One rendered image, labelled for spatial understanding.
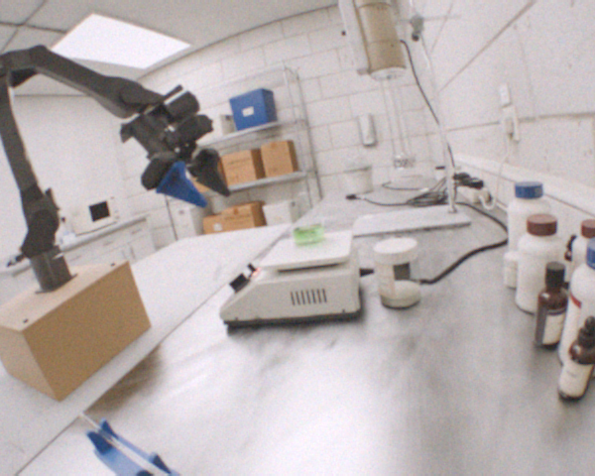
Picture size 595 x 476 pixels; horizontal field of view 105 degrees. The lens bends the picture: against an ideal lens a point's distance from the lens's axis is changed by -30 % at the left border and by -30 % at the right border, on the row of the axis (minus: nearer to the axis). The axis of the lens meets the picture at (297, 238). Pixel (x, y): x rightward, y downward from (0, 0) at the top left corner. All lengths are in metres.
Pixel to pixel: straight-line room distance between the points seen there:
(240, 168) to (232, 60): 1.13
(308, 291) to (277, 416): 0.17
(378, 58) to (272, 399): 0.73
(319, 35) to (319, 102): 0.64
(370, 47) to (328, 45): 2.21
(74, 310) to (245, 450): 0.30
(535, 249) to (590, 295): 0.12
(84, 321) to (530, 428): 0.51
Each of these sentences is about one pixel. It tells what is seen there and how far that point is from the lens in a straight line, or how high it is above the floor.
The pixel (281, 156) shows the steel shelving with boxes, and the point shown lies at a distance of 2.65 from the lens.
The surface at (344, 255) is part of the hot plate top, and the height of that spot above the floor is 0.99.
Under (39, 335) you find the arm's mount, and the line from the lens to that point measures 0.45.
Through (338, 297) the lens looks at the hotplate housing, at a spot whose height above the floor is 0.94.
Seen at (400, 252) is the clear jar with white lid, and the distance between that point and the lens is 0.40.
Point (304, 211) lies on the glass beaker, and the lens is 0.44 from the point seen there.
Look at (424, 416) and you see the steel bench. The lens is 0.29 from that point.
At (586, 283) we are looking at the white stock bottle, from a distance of 0.30.
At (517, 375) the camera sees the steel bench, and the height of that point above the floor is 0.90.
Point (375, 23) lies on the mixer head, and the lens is 0.85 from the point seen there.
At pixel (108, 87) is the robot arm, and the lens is 0.58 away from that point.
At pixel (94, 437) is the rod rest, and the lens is 0.33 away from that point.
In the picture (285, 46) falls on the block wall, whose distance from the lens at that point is 3.14.
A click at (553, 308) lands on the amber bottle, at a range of 0.34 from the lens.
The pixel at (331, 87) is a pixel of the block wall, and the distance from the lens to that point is 2.94.
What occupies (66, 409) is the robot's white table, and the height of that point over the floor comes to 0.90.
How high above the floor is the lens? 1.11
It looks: 14 degrees down
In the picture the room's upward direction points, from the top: 12 degrees counter-clockwise
